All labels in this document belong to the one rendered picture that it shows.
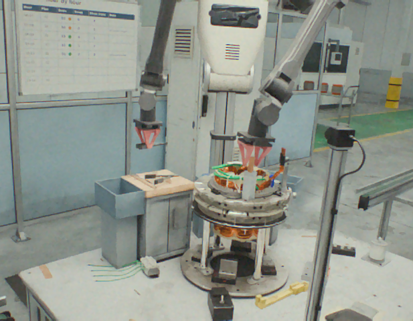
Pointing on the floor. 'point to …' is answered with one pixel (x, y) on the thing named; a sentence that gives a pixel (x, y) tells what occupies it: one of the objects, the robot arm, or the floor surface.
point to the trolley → (339, 109)
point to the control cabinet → (356, 50)
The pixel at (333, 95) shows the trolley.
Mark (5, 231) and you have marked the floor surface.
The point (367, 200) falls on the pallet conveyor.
